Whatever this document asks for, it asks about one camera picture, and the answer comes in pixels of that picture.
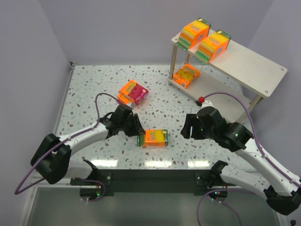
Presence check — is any Sponge Daddy yellow green box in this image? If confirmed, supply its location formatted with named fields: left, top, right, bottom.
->
left=137, top=129, right=168, bottom=147

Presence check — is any orange Scrub Daddy box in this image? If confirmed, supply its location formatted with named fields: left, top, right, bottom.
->
left=117, top=93, right=133, bottom=105

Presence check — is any pink Scrub Mommy box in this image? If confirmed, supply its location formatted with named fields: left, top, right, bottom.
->
left=119, top=80, right=149, bottom=106

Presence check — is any Scrub Daddy yellow sponge box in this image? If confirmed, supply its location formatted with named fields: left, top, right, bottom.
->
left=173, top=64, right=200, bottom=89

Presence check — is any Sponge Daddy multipack box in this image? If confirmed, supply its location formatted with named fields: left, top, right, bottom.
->
left=194, top=30, right=231, bottom=65
left=176, top=18, right=211, bottom=51

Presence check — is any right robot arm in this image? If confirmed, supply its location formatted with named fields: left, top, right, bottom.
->
left=181, top=106, right=301, bottom=216

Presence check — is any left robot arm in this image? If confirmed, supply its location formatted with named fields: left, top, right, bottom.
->
left=30, top=105, right=145, bottom=184

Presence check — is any white two-tier shelf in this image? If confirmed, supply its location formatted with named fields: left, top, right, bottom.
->
left=167, top=34, right=287, bottom=123

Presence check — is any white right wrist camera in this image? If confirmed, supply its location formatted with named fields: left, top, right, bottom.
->
left=195, top=97, right=214, bottom=110

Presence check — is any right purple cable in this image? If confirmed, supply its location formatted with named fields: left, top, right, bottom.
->
left=196, top=91, right=301, bottom=226

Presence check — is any purple cable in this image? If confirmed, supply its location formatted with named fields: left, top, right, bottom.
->
left=14, top=93, right=123, bottom=203
left=196, top=91, right=301, bottom=226

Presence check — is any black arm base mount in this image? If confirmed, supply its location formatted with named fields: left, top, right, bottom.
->
left=70, top=169, right=226, bottom=199

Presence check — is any aluminium frame rail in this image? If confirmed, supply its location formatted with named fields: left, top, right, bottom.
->
left=30, top=62, right=78, bottom=188

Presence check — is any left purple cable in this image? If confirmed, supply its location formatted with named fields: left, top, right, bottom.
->
left=14, top=93, right=123, bottom=203

